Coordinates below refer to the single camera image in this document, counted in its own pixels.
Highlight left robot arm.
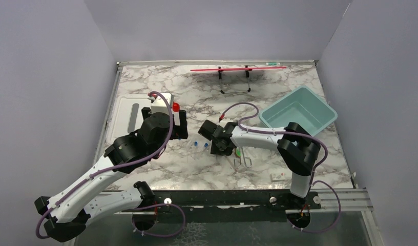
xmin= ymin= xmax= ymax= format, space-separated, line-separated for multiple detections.
xmin=34 ymin=106 xmax=188 ymax=242

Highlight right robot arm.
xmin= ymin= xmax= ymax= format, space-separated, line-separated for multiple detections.
xmin=198 ymin=120 xmax=327 ymax=209

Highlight red-capped wash bottle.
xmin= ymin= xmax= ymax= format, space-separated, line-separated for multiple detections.
xmin=172 ymin=102 xmax=181 ymax=126

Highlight white plastic lid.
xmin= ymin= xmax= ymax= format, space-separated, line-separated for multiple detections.
xmin=106 ymin=94 xmax=150 ymax=145

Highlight metal scissors forceps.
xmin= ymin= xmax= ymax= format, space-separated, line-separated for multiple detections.
xmin=234 ymin=147 xmax=253 ymax=169

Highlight small white label box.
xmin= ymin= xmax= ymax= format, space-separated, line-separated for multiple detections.
xmin=270 ymin=173 xmax=286 ymax=182

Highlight teal plastic bin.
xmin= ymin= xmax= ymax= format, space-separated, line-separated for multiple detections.
xmin=259 ymin=86 xmax=338 ymax=136

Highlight red rod on stand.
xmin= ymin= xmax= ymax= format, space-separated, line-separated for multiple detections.
xmin=190 ymin=66 xmax=287 ymax=72

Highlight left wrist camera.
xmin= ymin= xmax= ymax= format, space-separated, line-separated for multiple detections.
xmin=148 ymin=93 xmax=174 ymax=115

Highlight black wire stand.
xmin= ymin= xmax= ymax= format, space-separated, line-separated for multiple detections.
xmin=217 ymin=65 xmax=251 ymax=94

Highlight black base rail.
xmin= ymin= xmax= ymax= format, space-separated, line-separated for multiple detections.
xmin=140 ymin=189 xmax=321 ymax=223

